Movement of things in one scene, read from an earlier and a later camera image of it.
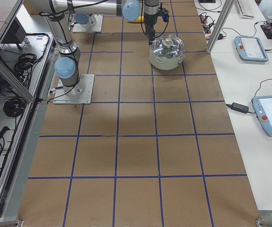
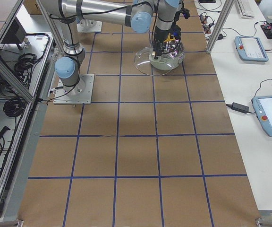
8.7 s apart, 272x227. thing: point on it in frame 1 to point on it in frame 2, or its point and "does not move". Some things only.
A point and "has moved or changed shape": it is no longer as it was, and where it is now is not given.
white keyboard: x=246 y=9 does not move
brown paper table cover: x=155 y=148 does not move
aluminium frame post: x=221 y=21 does not move
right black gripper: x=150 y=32 to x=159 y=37
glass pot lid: x=167 y=46 has moved or changed shape
